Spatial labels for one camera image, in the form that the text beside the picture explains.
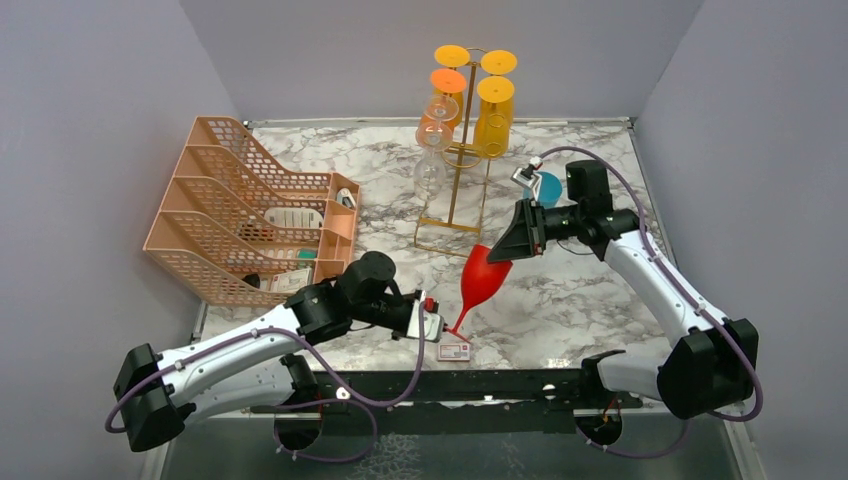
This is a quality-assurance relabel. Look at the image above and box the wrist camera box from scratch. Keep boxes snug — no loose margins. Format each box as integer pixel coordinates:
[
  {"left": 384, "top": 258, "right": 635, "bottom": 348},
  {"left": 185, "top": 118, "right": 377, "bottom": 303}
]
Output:
[
  {"left": 402, "top": 290, "right": 445, "bottom": 343},
  {"left": 511, "top": 156, "right": 543, "bottom": 199}
]

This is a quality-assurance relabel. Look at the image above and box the red wine glass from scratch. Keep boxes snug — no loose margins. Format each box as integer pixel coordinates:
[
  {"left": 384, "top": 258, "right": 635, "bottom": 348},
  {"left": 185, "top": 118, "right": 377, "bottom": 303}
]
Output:
[{"left": 448, "top": 244, "right": 513, "bottom": 343}]

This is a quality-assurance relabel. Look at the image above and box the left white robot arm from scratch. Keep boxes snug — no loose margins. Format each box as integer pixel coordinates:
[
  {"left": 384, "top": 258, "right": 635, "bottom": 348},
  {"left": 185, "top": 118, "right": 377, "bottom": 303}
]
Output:
[{"left": 104, "top": 251, "right": 443, "bottom": 452}]

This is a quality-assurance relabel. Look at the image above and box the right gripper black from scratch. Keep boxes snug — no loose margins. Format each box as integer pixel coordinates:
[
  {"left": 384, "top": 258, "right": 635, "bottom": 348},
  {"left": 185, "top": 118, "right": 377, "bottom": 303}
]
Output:
[{"left": 486, "top": 198, "right": 583, "bottom": 264}]

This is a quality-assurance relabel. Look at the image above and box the blue wine glass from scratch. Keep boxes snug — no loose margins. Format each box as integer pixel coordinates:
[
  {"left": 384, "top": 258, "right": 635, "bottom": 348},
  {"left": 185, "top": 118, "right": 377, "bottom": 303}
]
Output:
[{"left": 538, "top": 171, "right": 563, "bottom": 209}]

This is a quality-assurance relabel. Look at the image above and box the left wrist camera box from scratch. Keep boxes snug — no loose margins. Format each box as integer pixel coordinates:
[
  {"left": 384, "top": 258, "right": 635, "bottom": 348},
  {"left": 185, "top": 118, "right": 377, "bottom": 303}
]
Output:
[{"left": 402, "top": 290, "right": 445, "bottom": 343}]

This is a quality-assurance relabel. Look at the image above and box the peach plastic file organizer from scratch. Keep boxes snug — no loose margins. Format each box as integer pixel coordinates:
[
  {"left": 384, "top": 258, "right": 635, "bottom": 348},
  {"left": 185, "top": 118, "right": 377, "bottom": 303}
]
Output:
[{"left": 143, "top": 116, "right": 360, "bottom": 307}]

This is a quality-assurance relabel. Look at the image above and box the yellow wine glass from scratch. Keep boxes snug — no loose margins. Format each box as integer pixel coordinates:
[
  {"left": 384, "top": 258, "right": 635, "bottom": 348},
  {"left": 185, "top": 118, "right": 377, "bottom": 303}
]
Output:
[
  {"left": 474, "top": 76, "right": 515, "bottom": 159},
  {"left": 480, "top": 50, "right": 517, "bottom": 76},
  {"left": 433, "top": 44, "right": 471, "bottom": 69}
]

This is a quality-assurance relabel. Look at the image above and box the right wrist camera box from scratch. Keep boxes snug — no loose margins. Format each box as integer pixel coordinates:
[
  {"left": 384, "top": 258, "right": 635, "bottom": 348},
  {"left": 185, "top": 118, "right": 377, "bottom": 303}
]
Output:
[{"left": 511, "top": 156, "right": 543, "bottom": 199}]

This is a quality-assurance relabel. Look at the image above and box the black mounting rail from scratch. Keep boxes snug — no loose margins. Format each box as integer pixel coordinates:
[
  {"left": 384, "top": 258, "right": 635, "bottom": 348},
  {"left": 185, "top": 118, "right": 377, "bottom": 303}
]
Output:
[{"left": 251, "top": 368, "right": 644, "bottom": 437}]

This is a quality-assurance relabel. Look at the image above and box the orange wine glass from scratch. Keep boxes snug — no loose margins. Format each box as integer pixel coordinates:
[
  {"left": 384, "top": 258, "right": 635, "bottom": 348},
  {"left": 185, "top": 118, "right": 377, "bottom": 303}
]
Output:
[{"left": 419, "top": 68, "right": 468, "bottom": 131}]

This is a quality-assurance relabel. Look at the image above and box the clear wine glass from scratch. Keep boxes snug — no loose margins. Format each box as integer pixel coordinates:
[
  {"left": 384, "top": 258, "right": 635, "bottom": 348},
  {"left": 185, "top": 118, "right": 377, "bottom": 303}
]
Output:
[{"left": 413, "top": 122, "right": 453, "bottom": 202}]

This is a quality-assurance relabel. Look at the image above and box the small red white card box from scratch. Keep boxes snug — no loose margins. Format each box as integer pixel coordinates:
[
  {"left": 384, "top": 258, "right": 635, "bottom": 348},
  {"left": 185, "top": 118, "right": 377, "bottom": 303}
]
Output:
[{"left": 437, "top": 343, "right": 471, "bottom": 362}]

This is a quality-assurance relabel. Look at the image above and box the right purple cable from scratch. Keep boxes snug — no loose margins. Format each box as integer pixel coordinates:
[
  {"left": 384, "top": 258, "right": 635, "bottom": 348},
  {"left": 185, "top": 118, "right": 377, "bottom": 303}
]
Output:
[{"left": 539, "top": 145, "right": 764, "bottom": 462}]

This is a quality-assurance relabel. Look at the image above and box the gold wine glass rack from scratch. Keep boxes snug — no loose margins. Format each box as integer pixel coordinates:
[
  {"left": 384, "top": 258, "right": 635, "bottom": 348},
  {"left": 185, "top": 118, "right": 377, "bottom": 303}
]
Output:
[{"left": 413, "top": 46, "right": 500, "bottom": 256}]

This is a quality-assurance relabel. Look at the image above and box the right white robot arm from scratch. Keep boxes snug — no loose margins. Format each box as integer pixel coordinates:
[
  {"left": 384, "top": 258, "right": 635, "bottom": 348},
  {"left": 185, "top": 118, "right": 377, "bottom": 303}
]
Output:
[{"left": 487, "top": 159, "right": 763, "bottom": 421}]

